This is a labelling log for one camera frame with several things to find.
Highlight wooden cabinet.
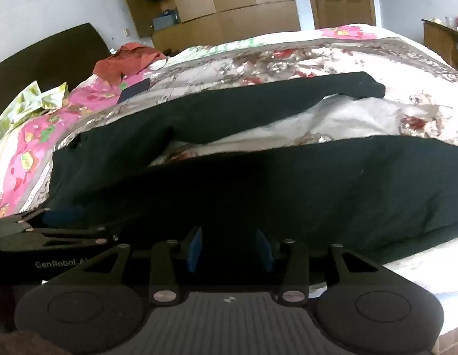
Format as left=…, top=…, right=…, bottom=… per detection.
left=421, top=18, right=458, bottom=72

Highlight dark blue notebook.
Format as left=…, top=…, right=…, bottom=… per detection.
left=118, top=78, right=151, bottom=104

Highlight brown wooden wardrobe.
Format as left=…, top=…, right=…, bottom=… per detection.
left=116, top=0, right=301, bottom=50

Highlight dark wooden headboard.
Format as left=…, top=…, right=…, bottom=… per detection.
left=0, top=23, right=111, bottom=124

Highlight black pants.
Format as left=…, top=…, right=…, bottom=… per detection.
left=48, top=71, right=458, bottom=267

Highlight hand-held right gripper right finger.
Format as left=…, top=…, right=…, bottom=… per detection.
left=255, top=228, right=403, bottom=306

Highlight white bed sheet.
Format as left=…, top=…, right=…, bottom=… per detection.
left=380, top=235, right=458, bottom=341

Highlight pink cartoon print bed sheet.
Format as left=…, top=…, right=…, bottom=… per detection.
left=0, top=24, right=377, bottom=220

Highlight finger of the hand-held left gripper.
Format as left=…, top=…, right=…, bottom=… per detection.
left=12, top=206, right=87, bottom=227
left=0, top=224, right=120, bottom=248

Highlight floral beige blanket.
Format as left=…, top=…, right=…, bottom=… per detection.
left=0, top=26, right=458, bottom=304

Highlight blue grey box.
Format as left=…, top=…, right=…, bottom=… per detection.
left=152, top=9, right=180, bottom=33

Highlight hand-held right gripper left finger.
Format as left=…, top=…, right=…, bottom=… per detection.
left=48, top=226, right=204, bottom=306

